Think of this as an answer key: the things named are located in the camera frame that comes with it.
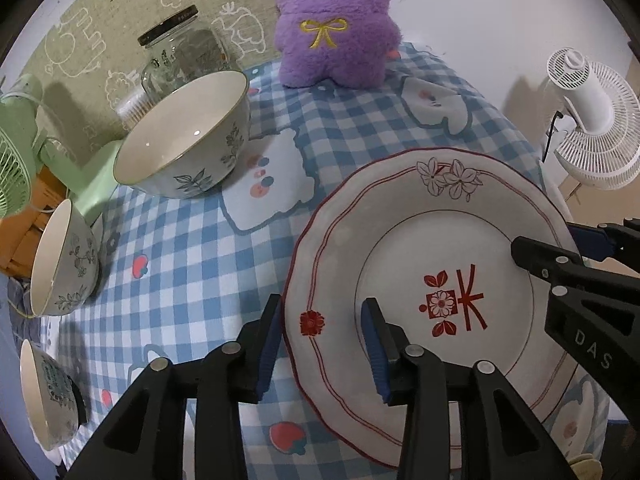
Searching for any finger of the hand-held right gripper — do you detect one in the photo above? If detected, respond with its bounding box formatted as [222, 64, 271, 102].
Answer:
[570, 216, 640, 267]
[511, 236, 591, 292]

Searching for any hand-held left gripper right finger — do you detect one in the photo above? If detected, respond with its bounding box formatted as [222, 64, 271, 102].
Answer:
[361, 297, 583, 480]

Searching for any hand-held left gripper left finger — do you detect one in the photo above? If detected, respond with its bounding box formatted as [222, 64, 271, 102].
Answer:
[65, 292, 283, 480]

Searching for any white plate red pattern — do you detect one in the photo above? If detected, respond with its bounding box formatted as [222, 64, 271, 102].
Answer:
[282, 147, 583, 471]

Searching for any blue floral ceramic bowl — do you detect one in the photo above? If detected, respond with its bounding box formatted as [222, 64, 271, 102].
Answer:
[19, 340, 88, 452]
[113, 70, 251, 200]
[29, 199, 101, 317]

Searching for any blue checked tablecloth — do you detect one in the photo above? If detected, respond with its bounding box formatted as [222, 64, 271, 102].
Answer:
[7, 42, 613, 480]

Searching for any white floor fan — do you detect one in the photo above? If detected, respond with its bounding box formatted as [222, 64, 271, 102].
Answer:
[545, 47, 640, 192]

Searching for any green desk fan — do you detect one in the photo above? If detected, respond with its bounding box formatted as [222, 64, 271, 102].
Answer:
[0, 74, 123, 226]

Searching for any wooden bed headboard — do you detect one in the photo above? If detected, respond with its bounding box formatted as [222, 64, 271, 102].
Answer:
[0, 165, 73, 281]

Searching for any purple plush toy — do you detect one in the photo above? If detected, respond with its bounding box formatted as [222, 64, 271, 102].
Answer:
[270, 0, 403, 91]

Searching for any glass jar dark lid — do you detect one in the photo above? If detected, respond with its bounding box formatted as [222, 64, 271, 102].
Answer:
[137, 5, 241, 106]

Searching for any green patterned board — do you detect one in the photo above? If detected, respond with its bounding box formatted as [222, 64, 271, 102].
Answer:
[10, 0, 296, 158]

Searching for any black fan cable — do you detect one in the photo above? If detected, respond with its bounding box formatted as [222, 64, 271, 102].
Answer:
[541, 109, 565, 163]

